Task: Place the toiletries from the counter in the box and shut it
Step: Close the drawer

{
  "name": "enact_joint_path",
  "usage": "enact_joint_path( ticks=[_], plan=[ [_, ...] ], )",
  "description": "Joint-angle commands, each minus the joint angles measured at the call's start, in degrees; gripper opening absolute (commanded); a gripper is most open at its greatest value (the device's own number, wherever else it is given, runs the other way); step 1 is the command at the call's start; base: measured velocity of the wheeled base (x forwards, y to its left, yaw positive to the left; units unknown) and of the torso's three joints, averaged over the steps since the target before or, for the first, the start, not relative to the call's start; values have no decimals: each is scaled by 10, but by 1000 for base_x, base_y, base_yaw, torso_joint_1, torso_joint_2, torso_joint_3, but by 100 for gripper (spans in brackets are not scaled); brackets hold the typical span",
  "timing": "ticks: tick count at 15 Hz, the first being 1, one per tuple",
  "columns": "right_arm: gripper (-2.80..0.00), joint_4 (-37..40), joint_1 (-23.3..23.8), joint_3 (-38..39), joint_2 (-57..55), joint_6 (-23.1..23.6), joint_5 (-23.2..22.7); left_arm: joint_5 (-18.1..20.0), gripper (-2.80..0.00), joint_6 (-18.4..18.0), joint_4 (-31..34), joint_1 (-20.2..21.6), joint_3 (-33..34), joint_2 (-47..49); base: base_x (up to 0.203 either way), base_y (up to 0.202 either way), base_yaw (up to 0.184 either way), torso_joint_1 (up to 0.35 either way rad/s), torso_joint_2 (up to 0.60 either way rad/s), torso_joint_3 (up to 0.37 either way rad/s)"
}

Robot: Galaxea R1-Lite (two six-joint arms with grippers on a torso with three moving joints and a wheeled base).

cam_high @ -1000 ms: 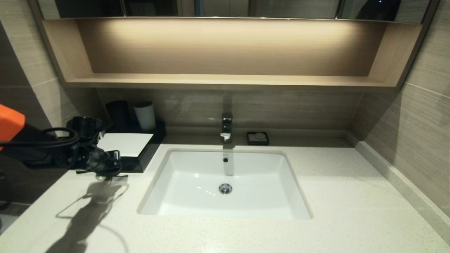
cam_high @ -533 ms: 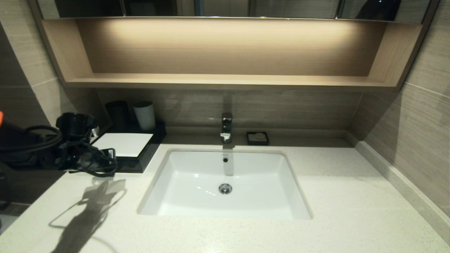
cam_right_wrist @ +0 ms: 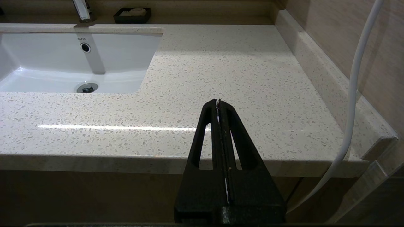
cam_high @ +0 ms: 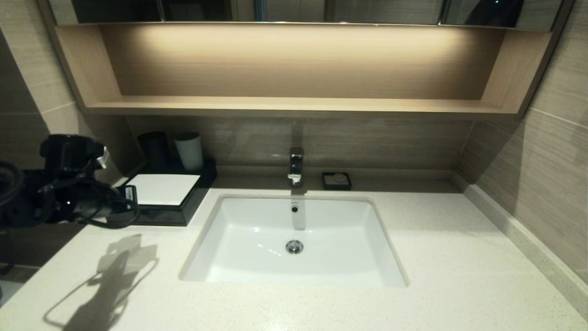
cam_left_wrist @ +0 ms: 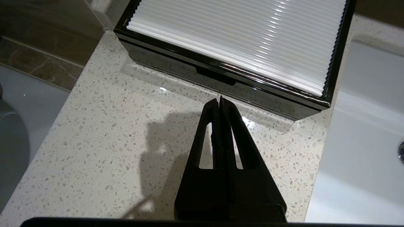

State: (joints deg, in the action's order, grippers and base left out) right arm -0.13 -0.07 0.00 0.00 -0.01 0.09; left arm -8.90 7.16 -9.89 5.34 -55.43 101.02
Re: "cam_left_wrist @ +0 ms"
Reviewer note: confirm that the black glossy box drawer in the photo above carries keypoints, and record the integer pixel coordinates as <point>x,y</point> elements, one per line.
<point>176,67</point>

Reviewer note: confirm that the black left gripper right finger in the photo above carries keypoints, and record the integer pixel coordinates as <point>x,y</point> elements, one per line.
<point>252,189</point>

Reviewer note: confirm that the chrome sink drain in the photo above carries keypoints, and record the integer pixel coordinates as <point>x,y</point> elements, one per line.
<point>401,152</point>

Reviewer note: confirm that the black amenity box white top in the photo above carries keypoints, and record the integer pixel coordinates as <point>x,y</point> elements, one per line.
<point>236,31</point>

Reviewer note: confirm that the white ceramic toilet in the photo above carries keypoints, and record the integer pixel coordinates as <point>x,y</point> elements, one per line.
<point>19,132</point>

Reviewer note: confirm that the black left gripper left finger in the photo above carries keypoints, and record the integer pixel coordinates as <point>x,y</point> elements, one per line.
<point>195,189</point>

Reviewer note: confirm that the white ceramic sink basin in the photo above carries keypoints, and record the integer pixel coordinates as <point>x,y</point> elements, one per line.
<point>363,142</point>

